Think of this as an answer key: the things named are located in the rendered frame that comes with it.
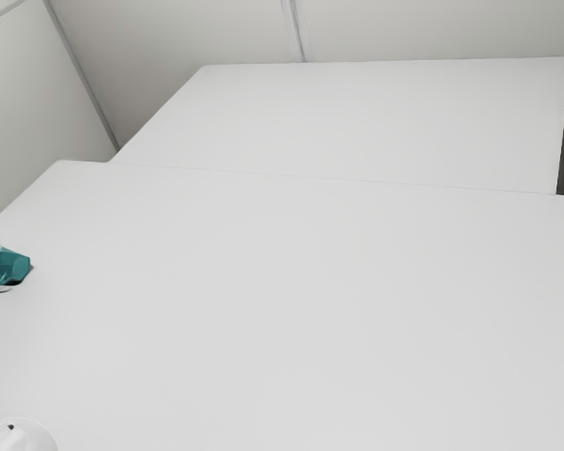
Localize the teal faceted mug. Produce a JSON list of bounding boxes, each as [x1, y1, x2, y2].
[[0, 247, 32, 287]]

